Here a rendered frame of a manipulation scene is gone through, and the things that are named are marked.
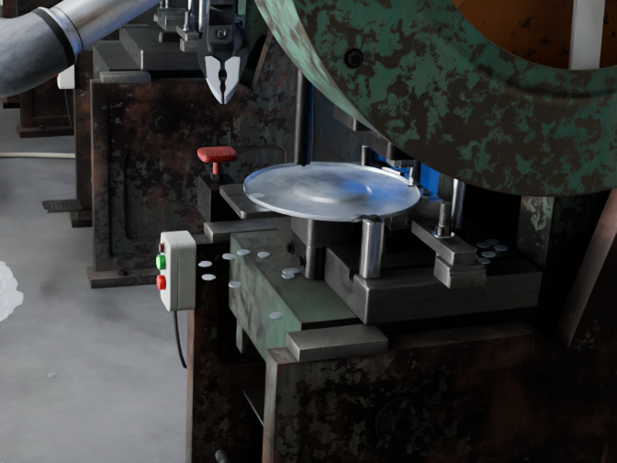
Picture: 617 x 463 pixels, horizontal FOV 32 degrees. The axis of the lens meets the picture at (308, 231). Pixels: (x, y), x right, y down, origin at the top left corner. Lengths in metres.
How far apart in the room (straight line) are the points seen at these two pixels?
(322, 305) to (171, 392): 1.13
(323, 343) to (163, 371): 1.32
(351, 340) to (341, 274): 0.15
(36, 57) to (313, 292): 0.55
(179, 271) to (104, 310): 1.24
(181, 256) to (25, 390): 0.93
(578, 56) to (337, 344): 0.53
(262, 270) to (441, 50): 0.67
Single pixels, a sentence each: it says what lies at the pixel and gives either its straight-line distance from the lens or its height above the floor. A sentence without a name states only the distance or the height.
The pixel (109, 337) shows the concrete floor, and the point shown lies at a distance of 3.03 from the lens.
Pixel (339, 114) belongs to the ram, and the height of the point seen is 0.91.
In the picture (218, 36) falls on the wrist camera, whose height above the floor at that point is 1.00.
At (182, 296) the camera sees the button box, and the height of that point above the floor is 0.53.
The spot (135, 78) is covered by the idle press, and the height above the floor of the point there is 0.63.
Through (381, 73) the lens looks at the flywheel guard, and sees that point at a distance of 1.22.
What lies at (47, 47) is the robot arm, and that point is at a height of 1.02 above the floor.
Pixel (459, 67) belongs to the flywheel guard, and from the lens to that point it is 1.26.
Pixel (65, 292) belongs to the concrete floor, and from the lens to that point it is 3.32.
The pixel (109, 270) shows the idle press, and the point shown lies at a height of 0.03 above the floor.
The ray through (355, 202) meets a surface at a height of 0.78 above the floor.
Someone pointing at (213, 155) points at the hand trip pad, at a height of 0.76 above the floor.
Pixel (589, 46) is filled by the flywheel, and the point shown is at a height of 1.10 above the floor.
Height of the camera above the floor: 1.33
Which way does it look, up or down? 20 degrees down
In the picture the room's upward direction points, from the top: 3 degrees clockwise
